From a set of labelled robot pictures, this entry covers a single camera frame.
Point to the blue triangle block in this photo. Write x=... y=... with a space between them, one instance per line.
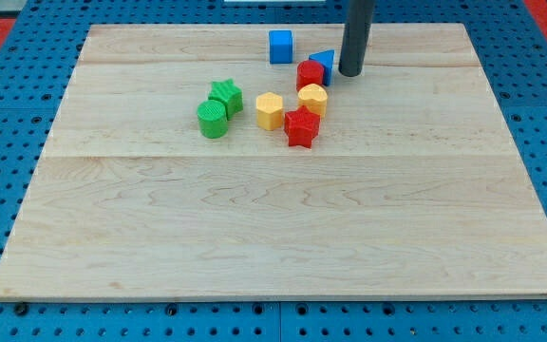
x=326 y=59

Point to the blue cube block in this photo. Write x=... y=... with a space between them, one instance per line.
x=280 y=46

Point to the red star block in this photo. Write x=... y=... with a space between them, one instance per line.
x=301 y=126

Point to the light wooden board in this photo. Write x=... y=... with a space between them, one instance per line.
x=413 y=189

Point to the yellow hexagon block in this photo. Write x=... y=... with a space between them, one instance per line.
x=269 y=111

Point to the green cylinder block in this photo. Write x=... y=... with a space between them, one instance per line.
x=212 y=119

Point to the yellow heart block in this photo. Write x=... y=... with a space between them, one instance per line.
x=315 y=98

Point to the green star block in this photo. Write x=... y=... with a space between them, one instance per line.
x=229 y=94

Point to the red cylinder block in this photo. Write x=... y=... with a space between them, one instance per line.
x=309 y=72

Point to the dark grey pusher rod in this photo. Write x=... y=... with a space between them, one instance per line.
x=355 y=38

